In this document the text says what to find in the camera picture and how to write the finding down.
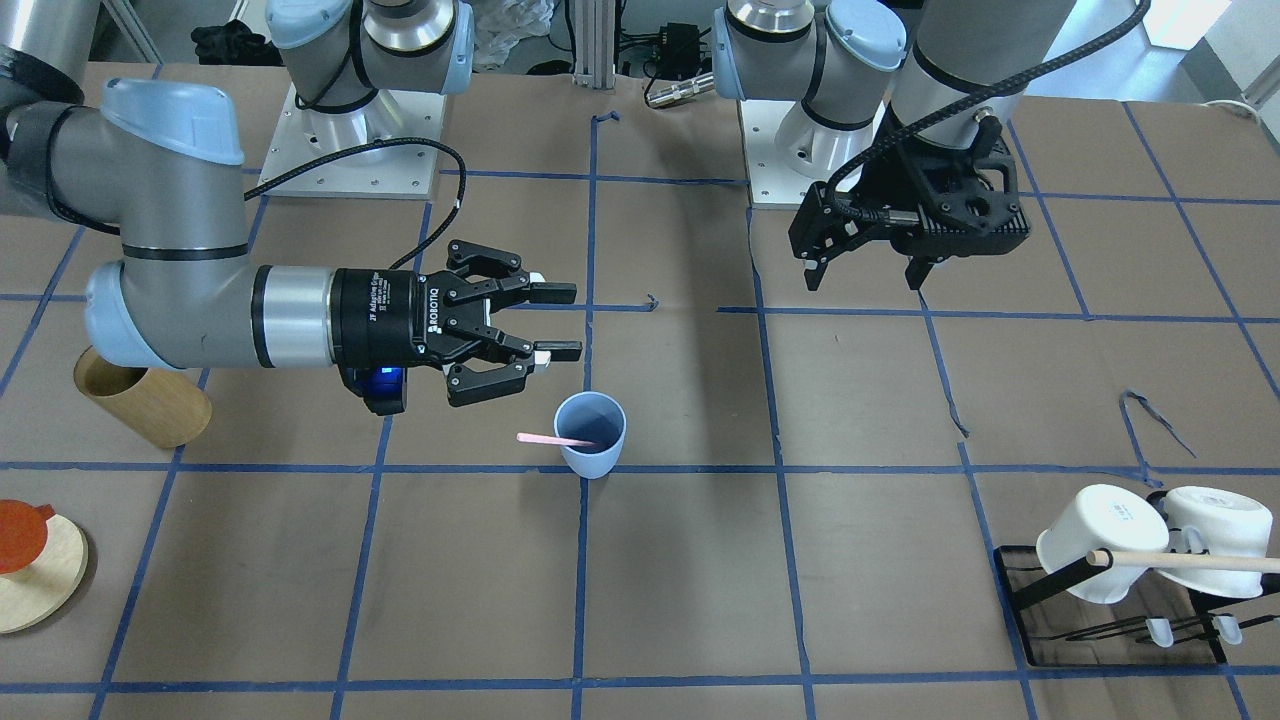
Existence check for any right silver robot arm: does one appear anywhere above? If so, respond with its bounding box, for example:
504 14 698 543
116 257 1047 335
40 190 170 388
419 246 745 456
3 1 582 416

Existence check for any light blue plastic cup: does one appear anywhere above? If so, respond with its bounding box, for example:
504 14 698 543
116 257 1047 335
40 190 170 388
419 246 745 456
553 391 627 480

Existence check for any aluminium frame post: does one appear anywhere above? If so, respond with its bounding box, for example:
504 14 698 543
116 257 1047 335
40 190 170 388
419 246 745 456
566 1 620 94

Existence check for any white cup on rack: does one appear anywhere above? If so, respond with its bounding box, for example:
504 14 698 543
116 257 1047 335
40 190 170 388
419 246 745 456
1157 486 1274 600
1036 484 1170 573

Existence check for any silver cylindrical connector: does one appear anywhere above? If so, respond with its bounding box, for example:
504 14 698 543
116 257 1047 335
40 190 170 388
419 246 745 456
644 72 716 111

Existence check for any pink chopstick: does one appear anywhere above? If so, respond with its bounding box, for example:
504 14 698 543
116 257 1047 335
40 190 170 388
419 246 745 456
515 432 596 448

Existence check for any wooden mug tree stand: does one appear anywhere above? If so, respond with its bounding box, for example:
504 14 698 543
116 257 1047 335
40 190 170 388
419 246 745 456
1 514 90 634

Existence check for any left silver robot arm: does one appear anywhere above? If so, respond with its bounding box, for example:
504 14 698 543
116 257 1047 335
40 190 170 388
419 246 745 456
710 1 1074 290

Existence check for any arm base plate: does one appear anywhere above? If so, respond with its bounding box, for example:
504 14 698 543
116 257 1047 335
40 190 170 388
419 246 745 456
739 100 886 210
259 85 447 201

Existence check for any bamboo cylinder holder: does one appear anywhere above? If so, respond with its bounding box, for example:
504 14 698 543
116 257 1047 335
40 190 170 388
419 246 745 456
73 347 212 448

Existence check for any orange mug on stand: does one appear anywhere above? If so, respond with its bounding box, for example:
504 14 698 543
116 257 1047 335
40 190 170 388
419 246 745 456
1 498 55 575

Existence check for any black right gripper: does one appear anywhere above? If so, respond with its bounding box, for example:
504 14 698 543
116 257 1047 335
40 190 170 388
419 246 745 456
332 240 582 407

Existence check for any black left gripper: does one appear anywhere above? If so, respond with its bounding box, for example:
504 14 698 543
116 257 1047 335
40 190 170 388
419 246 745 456
790 122 1030 292

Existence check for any black wire cup rack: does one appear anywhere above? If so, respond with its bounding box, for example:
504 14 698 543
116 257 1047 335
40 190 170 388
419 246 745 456
993 489 1277 667

